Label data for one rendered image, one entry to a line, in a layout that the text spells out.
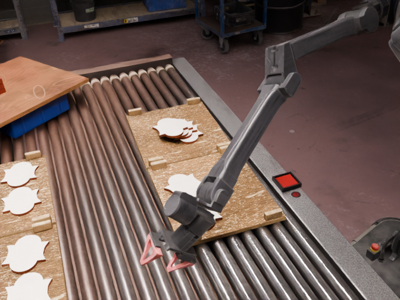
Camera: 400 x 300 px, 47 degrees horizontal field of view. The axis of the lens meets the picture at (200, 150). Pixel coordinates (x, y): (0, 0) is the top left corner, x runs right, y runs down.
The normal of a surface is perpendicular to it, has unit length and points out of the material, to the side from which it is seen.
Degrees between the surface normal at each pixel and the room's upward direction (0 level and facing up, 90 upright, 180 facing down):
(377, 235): 0
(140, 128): 0
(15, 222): 0
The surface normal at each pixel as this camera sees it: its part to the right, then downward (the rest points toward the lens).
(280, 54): -0.82, 0.02
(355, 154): -0.04, -0.82
